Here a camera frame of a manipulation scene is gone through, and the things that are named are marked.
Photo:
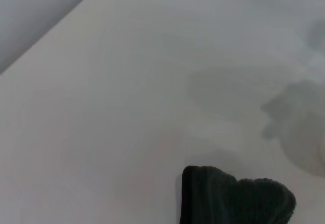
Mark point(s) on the dark blue rag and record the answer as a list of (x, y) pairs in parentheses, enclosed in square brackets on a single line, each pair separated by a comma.
[(228, 201)]

